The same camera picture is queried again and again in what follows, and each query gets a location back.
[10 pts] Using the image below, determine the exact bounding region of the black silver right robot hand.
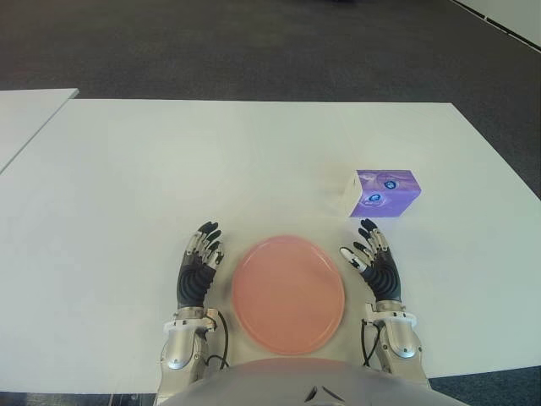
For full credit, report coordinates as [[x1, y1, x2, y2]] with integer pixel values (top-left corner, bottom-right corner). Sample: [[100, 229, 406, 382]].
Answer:
[[339, 218, 402, 304]]

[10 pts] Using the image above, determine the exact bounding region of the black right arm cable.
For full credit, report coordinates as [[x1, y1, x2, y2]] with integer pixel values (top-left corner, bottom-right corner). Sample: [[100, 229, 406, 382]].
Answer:
[[360, 320, 380, 371]]

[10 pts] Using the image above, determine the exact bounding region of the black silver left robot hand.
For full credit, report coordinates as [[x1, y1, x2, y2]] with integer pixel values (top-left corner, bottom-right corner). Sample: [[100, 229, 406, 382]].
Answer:
[[175, 220, 225, 310]]

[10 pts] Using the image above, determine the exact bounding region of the silver robot torso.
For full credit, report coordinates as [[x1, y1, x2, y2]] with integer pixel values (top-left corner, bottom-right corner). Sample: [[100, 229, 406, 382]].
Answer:
[[158, 357, 434, 406]]

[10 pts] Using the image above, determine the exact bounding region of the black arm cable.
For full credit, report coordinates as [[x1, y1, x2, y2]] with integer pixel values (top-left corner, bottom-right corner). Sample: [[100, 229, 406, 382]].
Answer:
[[360, 320, 380, 371], [205, 310, 232, 369]]

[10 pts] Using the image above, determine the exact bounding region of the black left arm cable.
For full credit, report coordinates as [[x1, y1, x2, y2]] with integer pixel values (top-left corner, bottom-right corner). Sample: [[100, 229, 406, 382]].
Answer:
[[205, 310, 232, 369]]

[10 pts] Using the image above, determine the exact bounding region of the pink round plate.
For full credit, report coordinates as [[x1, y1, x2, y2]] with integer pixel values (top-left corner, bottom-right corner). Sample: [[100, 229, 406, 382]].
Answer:
[[231, 234, 346, 355]]

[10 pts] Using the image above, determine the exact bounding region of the purple tissue paper pack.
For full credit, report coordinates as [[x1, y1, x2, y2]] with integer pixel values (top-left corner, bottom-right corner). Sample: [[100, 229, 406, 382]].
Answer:
[[341, 169, 425, 218]]

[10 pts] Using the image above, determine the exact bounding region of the white side table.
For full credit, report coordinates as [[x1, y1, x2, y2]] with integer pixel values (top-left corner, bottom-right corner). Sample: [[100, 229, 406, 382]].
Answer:
[[0, 87, 80, 174]]

